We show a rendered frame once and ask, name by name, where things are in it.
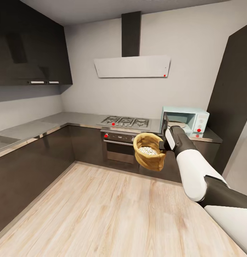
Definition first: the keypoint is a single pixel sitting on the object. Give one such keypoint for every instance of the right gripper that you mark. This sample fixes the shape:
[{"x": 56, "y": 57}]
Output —
[{"x": 164, "y": 146}]

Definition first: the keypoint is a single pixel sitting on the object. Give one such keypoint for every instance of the burner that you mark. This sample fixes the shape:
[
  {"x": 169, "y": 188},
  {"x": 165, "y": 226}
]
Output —
[{"x": 136, "y": 123}]

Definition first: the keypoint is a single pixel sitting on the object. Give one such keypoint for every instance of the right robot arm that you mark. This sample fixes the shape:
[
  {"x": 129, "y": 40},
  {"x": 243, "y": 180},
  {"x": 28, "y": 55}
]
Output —
[{"x": 205, "y": 186}]

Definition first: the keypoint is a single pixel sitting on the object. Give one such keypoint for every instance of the popcorn bag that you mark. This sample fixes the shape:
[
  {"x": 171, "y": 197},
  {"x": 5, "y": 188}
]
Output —
[{"x": 155, "y": 161}]

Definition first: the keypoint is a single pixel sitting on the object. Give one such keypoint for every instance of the oven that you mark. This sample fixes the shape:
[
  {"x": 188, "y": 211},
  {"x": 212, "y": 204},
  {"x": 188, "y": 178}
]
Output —
[{"x": 117, "y": 148}]

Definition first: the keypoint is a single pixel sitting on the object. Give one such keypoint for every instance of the microwave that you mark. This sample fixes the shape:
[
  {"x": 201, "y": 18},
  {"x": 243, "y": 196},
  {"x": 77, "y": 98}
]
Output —
[{"x": 190, "y": 119}]

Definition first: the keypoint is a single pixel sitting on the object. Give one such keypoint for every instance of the fridge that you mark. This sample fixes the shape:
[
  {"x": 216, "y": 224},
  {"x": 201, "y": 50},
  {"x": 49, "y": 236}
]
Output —
[{"x": 228, "y": 113}]

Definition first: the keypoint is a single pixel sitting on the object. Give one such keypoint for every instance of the range hood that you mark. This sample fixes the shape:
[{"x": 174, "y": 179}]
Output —
[{"x": 131, "y": 64}]

